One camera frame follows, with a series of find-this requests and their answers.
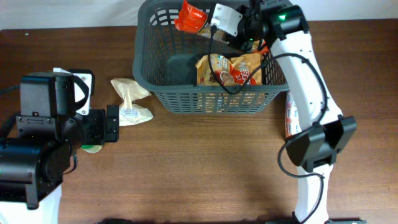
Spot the green lid jar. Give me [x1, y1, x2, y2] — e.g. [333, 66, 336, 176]
[81, 145, 103, 154]

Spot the beige paper bag packet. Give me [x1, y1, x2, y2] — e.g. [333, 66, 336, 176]
[111, 78, 154, 126]

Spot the yellow Nescafe coffee bag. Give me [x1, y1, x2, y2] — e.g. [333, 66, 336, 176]
[195, 53, 262, 86]

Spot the orange spaghetti packet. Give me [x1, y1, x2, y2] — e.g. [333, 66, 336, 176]
[174, 0, 271, 57]

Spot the grey plastic shopping basket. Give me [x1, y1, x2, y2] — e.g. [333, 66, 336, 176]
[133, 1, 289, 114]

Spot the white tissue pack stack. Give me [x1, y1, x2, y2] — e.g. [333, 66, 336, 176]
[285, 91, 302, 138]

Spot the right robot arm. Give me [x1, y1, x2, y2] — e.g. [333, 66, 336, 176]
[211, 1, 357, 223]

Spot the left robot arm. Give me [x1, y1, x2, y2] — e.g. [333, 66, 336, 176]
[1, 68, 119, 223]

